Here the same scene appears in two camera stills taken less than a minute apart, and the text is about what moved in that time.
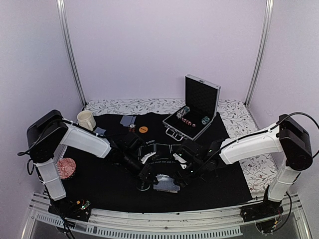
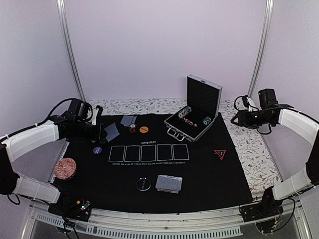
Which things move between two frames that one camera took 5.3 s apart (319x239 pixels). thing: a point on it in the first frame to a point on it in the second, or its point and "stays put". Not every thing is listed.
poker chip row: [205, 120] stays put
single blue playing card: [127, 120] stays put
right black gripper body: [197, 171] to [254, 122]
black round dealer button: [143, 184] stays put
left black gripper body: [129, 165] to [82, 131]
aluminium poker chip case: [201, 100] stays put
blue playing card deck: [166, 185] stays put
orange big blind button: [143, 129] stays put
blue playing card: [162, 177] to [112, 132]
